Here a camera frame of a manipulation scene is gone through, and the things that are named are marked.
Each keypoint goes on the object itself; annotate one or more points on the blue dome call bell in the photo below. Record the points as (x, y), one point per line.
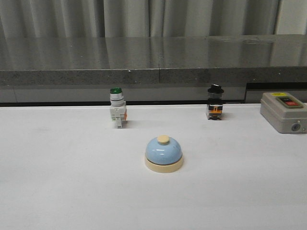
(163, 154)

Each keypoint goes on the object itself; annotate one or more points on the green pushbutton switch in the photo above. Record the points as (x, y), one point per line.
(118, 110)

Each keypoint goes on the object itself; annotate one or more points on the grey start-stop switch box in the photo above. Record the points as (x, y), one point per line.
(284, 112)

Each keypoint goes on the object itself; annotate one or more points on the grey stone counter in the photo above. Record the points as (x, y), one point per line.
(169, 70)

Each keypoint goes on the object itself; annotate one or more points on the black selector switch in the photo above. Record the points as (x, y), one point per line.
(215, 104)

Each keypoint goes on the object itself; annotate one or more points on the grey curtain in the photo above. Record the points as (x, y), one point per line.
(151, 18)

